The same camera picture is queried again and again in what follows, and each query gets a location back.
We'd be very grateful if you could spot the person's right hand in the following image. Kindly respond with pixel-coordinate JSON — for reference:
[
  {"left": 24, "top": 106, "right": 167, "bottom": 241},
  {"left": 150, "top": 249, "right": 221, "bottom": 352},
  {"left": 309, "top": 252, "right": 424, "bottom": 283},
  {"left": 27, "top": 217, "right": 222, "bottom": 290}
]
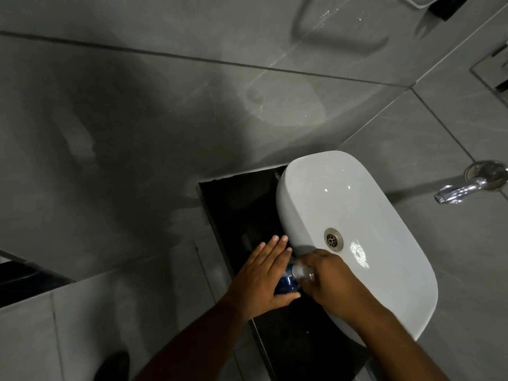
[{"left": 295, "top": 249, "right": 382, "bottom": 326}]

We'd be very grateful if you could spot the person's left hand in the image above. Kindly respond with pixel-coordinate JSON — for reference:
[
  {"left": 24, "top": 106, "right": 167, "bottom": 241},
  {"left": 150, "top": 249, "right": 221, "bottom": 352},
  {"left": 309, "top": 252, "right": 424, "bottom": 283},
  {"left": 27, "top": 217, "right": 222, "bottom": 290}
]
[{"left": 225, "top": 235, "right": 302, "bottom": 323}]

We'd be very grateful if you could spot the blue bottle with clear cap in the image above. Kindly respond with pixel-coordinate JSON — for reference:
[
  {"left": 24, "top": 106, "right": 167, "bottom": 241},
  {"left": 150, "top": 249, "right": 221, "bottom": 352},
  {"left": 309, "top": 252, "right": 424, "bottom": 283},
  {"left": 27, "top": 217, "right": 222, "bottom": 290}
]
[{"left": 274, "top": 262, "right": 316, "bottom": 296}]

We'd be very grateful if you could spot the person's left forearm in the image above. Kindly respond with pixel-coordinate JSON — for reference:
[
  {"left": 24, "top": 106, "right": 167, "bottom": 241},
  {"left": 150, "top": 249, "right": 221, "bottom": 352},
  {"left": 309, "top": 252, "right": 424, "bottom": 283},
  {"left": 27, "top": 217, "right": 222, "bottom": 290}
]
[{"left": 134, "top": 298, "right": 247, "bottom": 381}]

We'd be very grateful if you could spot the person's right forearm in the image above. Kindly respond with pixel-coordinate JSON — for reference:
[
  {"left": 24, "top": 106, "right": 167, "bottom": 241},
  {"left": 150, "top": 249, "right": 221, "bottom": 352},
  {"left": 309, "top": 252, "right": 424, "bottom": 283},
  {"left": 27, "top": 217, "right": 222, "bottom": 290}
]
[{"left": 349, "top": 303, "right": 450, "bottom": 381}]

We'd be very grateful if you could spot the metal sink drain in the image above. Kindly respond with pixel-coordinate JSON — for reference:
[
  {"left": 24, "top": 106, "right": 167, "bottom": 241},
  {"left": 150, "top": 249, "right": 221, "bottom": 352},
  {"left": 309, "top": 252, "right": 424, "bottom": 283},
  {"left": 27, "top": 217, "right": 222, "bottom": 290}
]
[{"left": 324, "top": 228, "right": 343, "bottom": 249}]

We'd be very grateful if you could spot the black stone countertop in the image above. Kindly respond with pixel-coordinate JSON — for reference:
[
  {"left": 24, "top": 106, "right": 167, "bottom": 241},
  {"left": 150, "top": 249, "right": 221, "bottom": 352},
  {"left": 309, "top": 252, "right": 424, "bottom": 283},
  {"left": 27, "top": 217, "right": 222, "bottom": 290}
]
[{"left": 197, "top": 164, "right": 374, "bottom": 381}]

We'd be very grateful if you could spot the white ceramic sink basin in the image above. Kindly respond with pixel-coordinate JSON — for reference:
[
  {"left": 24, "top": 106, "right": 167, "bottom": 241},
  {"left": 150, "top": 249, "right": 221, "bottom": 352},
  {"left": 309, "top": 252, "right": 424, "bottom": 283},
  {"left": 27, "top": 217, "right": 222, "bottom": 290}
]
[{"left": 276, "top": 150, "right": 439, "bottom": 348}]

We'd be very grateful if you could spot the black ledge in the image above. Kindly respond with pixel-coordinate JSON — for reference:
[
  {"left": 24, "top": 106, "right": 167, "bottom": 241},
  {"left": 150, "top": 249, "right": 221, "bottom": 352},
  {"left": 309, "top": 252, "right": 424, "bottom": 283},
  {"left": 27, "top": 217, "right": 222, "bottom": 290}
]
[{"left": 0, "top": 250, "right": 77, "bottom": 310}]

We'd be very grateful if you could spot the chrome wall faucet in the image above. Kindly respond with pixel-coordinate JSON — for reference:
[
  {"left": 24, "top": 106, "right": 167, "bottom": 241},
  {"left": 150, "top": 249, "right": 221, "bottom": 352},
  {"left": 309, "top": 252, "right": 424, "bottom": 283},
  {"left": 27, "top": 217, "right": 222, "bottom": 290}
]
[{"left": 433, "top": 160, "right": 508, "bottom": 205}]

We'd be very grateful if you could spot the black wall fixture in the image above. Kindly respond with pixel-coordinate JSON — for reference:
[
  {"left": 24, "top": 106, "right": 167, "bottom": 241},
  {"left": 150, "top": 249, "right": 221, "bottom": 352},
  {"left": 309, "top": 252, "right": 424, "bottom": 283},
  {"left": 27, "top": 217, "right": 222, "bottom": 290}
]
[{"left": 427, "top": 0, "right": 474, "bottom": 22}]

